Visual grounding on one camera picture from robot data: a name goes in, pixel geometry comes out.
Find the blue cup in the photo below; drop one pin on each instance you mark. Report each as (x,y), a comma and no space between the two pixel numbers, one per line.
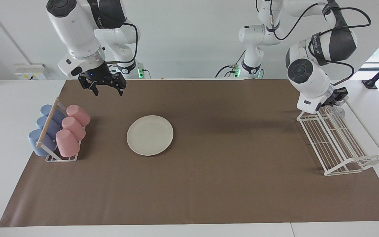
(43,123)
(46,110)
(36,143)

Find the cup rack with wooden rod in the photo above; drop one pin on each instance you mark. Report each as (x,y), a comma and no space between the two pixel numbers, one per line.
(48,126)

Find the brown table mat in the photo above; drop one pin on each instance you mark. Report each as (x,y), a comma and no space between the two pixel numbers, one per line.
(209,184)

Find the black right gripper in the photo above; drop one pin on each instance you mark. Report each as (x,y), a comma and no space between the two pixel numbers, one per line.
(97,75)

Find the white wall outlet box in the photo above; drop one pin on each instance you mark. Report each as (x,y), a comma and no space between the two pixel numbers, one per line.
(31,71)

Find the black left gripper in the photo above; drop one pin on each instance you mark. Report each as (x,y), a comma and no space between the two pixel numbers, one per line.
(339,95)

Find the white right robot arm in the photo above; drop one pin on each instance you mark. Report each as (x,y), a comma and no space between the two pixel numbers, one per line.
(74,29)

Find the cream round plate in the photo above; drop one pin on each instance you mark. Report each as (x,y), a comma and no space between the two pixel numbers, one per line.
(150,135)

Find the pink cup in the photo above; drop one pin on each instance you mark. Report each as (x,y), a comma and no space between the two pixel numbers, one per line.
(67,144)
(79,115)
(74,128)

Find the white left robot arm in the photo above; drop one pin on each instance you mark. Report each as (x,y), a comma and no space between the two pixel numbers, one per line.
(311,79)

